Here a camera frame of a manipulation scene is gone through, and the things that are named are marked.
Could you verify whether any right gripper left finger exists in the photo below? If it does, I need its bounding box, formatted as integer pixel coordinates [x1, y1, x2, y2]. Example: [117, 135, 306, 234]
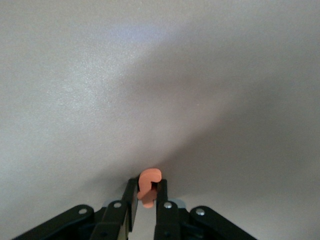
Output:
[14, 177, 139, 240]

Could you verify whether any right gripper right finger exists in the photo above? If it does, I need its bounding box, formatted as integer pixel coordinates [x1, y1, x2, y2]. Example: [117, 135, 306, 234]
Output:
[153, 179, 259, 240]

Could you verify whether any orange foam letter r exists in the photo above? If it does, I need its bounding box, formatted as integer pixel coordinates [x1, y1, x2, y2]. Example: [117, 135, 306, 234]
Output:
[136, 167, 163, 209]

